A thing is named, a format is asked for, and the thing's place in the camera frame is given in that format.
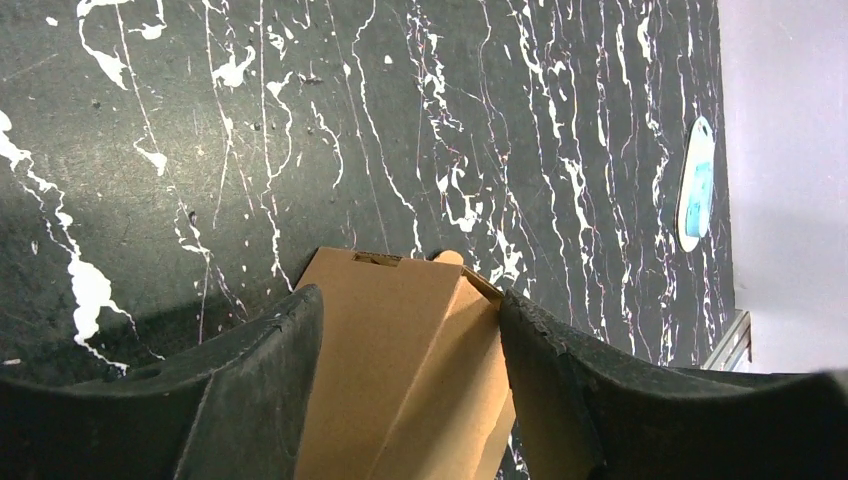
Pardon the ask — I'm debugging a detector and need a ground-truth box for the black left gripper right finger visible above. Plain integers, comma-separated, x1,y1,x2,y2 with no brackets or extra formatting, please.
498,292,847,479

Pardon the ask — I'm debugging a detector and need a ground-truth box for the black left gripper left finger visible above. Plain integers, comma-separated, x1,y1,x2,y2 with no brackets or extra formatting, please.
1,285,324,479

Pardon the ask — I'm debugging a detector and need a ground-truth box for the brown cardboard box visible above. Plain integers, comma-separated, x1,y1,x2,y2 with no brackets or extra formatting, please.
295,247,515,479

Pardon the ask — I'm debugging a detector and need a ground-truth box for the small blue white packet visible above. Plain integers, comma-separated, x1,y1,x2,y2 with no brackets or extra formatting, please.
675,116,716,253

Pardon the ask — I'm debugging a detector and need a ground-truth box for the aluminium front rail frame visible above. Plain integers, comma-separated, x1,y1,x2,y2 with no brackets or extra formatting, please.
701,309,751,372

